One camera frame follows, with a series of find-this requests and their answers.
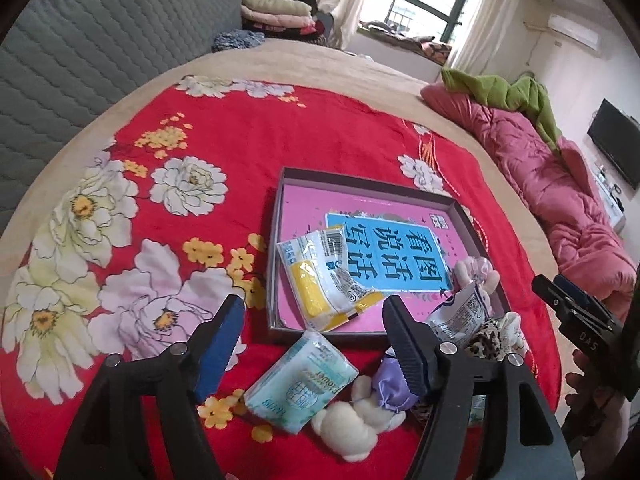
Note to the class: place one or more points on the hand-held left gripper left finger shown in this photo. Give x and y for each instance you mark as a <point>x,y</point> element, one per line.
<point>222,340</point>

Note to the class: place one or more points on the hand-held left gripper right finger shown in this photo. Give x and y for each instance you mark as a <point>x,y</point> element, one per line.
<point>407,345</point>

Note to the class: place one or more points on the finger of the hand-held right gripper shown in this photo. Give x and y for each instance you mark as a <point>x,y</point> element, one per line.
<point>547,292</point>
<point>580,295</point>

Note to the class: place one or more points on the small pink plush rabbit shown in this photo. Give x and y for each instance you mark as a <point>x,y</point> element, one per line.
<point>472,270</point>

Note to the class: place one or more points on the green white tissue packet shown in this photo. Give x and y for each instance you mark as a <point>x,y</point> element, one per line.
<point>300,380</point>

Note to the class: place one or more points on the shallow grey cardboard box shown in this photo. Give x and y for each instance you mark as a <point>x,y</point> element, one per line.
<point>272,260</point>

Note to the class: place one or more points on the white plush toy purple bow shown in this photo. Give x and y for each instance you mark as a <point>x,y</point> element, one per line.
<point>350,425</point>

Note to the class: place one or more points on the yellow white tissue packet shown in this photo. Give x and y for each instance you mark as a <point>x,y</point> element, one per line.
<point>320,275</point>

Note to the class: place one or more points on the person's right hand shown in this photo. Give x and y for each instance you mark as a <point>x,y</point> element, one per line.
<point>580,385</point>

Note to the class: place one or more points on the white fluffy scrunchie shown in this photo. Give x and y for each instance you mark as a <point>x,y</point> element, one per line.
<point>512,330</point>

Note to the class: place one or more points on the white snack packet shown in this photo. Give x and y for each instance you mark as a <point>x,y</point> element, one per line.
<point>460,312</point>

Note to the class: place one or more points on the leopard print plush toy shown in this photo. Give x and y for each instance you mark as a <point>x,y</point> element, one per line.
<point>487,340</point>

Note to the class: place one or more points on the white television cabinet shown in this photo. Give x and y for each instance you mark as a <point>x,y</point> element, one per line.
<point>610,200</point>

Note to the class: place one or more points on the pink comforter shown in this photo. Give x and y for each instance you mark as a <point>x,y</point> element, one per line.
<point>540,190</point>

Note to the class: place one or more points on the black television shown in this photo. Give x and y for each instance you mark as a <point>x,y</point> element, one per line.
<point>615,140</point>

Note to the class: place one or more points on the pink book with blue label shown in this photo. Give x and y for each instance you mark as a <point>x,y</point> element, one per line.
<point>310,205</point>

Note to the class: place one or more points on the green blanket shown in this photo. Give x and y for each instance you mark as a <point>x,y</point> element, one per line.
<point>500,92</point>

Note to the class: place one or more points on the red floral blanket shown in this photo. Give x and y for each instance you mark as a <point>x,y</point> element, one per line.
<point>300,135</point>

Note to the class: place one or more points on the white air conditioner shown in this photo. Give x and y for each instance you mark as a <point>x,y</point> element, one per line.
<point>572,30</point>

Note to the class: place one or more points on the patterned windowsill cushion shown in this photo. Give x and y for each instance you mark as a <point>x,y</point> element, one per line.
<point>400,35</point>

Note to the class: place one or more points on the blue knit cloth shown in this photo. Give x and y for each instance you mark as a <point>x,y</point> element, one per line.
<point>237,40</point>

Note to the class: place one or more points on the grey quilted headboard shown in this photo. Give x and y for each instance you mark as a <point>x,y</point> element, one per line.
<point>100,50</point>

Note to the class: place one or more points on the pink folded blanket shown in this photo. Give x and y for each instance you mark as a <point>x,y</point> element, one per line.
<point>275,20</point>

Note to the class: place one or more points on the cream folded blanket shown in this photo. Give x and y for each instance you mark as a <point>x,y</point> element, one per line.
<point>275,2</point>

